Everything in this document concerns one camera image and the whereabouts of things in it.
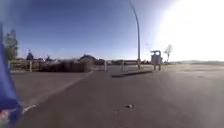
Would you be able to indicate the pale bollard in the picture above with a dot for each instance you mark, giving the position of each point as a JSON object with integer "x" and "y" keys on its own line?
{"x": 30, "y": 66}
{"x": 105, "y": 65}
{"x": 122, "y": 65}

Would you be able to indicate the raised traffic island kerb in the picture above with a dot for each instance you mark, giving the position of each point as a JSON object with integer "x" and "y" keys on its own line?
{"x": 131, "y": 73}

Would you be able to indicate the building with dark roof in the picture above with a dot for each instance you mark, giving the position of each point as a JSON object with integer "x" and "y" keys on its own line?
{"x": 89, "y": 59}

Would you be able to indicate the curved street lamp pole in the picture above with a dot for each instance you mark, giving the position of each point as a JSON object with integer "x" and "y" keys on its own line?
{"x": 138, "y": 43}

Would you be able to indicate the grey asphalt road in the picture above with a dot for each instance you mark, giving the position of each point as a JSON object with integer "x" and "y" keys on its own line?
{"x": 133, "y": 96}

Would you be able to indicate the sign board on posts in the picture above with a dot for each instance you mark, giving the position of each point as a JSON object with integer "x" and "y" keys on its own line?
{"x": 156, "y": 59}

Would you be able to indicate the small stone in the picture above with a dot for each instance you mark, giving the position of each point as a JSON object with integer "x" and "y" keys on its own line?
{"x": 128, "y": 106}

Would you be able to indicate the dark hedge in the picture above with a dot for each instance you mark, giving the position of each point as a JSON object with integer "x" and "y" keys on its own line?
{"x": 66, "y": 66}

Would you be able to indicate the pale bare tree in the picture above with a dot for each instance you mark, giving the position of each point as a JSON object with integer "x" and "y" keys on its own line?
{"x": 168, "y": 50}

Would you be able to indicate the tall green tree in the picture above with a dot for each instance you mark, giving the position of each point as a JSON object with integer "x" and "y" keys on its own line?
{"x": 11, "y": 43}

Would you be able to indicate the blue cloth strip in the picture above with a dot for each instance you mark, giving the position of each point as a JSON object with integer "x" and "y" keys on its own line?
{"x": 6, "y": 90}

